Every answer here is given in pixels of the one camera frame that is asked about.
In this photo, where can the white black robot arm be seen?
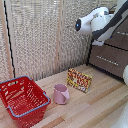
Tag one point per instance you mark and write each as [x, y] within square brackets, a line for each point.
[100, 23]

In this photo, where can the brown wooden dresser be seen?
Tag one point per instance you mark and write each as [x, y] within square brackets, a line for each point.
[106, 56]

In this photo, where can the yellow red snack box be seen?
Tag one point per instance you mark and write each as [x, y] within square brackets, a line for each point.
[78, 80]

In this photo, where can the pink mug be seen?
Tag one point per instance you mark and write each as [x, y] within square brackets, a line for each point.
[60, 95]

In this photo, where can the red plastic shopping basket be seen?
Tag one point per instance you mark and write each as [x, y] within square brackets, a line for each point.
[23, 100]

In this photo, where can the woven beige screen panel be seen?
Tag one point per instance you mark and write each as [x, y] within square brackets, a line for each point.
[30, 36]

